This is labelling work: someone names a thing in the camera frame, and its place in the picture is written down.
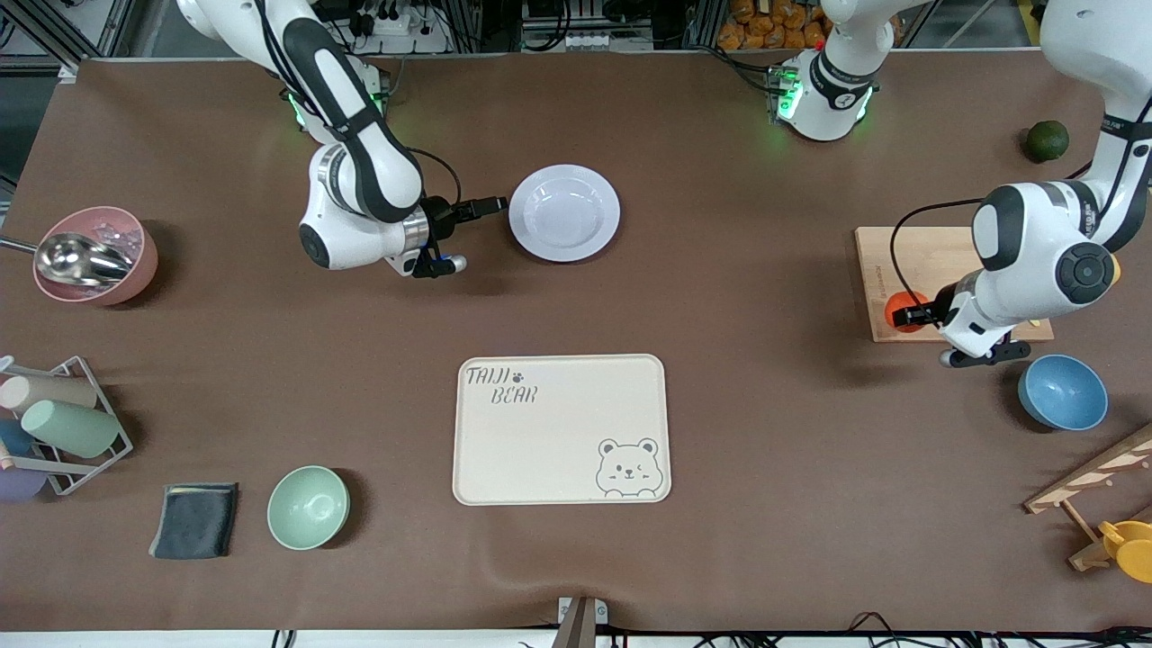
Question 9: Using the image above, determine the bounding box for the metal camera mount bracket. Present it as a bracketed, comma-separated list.
[556, 596, 609, 648]

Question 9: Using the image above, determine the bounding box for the blue bowl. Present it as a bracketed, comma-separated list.
[1018, 354, 1110, 432]

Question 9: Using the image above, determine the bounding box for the grey wire cup rack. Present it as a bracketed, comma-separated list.
[0, 355, 134, 497]

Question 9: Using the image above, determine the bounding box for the yellow cup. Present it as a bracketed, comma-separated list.
[1098, 519, 1152, 584]

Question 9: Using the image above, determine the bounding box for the dark grey folded cloth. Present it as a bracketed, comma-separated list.
[148, 482, 240, 561]

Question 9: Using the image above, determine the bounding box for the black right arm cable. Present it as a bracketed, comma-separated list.
[403, 146, 463, 210]

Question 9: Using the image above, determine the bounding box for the wooden rack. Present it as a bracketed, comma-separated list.
[1024, 423, 1152, 572]

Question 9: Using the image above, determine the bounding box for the white power strip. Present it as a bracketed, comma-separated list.
[355, 0, 449, 53]

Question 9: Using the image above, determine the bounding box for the pink bowl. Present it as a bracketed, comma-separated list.
[33, 206, 159, 307]

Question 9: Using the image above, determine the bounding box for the cream bear print tray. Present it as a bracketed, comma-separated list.
[453, 354, 672, 506]

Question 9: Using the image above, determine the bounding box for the purple cup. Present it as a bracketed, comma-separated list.
[0, 466, 48, 503]

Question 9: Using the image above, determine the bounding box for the beige cup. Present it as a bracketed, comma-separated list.
[0, 373, 98, 415]

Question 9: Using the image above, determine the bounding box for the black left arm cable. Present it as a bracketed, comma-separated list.
[891, 198, 988, 309]

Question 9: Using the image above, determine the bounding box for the pale green bowl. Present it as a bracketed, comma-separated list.
[266, 464, 351, 552]

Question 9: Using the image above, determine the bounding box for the white round plate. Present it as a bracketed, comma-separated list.
[508, 164, 622, 264]

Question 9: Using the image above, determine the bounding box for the metal scoop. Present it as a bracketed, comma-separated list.
[0, 233, 136, 289]

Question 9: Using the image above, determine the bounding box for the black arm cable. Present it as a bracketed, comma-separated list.
[891, 198, 988, 309]
[403, 146, 463, 210]

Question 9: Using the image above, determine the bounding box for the wooden cutting board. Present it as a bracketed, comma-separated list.
[854, 226, 1055, 344]

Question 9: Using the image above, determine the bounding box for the dark green lime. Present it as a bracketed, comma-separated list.
[1027, 120, 1071, 164]

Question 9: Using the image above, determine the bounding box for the pile of orange fruit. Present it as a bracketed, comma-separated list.
[717, 0, 833, 52]

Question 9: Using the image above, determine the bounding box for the brown table mat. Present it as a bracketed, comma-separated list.
[0, 49, 1152, 633]

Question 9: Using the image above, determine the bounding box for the aluminium frame rail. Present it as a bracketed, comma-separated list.
[0, 0, 136, 84]

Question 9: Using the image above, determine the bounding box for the pale green cup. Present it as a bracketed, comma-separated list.
[21, 399, 121, 459]

